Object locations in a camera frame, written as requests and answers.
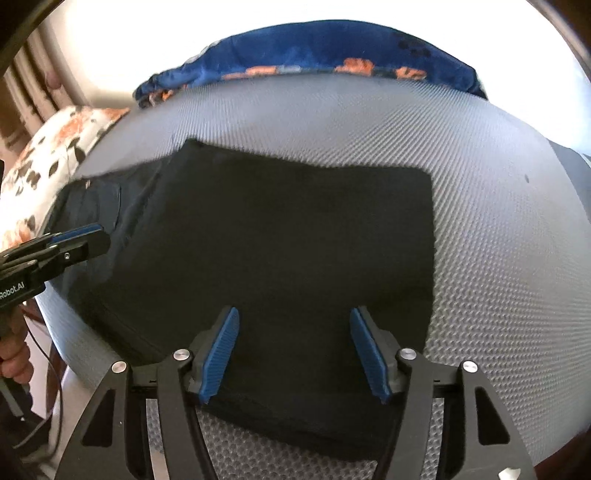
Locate black pants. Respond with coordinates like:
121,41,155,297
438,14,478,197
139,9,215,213
47,140,435,461

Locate left hand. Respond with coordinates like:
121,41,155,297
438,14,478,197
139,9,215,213
0,306,34,385

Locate white orange floral pillow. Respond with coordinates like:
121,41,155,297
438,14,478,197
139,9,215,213
1,106,129,250

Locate grey mesh mattress pad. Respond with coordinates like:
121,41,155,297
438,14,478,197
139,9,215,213
39,74,590,479

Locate brown wooden headboard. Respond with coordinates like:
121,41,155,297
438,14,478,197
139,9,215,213
1,18,87,164

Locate blue orange floral blanket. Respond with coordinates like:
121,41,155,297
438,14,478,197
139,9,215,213
133,20,487,108

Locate black cable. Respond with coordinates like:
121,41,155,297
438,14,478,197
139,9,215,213
13,317,63,451

